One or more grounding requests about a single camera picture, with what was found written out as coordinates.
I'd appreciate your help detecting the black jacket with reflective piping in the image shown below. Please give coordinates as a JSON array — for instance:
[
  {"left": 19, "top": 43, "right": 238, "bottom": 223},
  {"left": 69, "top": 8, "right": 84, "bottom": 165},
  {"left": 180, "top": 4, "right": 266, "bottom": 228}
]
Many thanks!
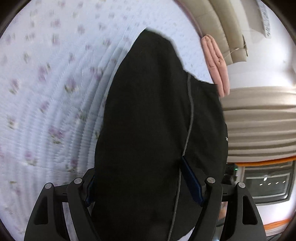
[{"left": 92, "top": 30, "right": 228, "bottom": 240}]

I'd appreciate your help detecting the beige curtain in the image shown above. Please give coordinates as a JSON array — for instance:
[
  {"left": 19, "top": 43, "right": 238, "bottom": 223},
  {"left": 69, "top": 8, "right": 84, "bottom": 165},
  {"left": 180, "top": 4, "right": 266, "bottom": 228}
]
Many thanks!
[{"left": 221, "top": 86, "right": 295, "bottom": 163}]

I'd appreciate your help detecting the white floral quilted bedspread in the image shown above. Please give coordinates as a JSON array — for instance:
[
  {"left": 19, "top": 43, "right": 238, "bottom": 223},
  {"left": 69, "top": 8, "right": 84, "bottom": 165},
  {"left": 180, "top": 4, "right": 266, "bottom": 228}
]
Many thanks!
[{"left": 1, "top": 1, "right": 211, "bottom": 240}]

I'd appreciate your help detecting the beige padded headboard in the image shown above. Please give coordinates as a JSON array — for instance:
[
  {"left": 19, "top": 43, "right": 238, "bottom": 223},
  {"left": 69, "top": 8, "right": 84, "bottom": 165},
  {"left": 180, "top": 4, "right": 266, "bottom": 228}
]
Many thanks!
[{"left": 176, "top": 0, "right": 248, "bottom": 65}]

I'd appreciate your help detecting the window with frame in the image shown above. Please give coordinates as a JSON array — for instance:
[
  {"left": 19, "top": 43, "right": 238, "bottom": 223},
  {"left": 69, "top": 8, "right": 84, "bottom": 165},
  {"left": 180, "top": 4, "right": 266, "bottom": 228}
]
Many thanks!
[{"left": 243, "top": 161, "right": 295, "bottom": 204}]

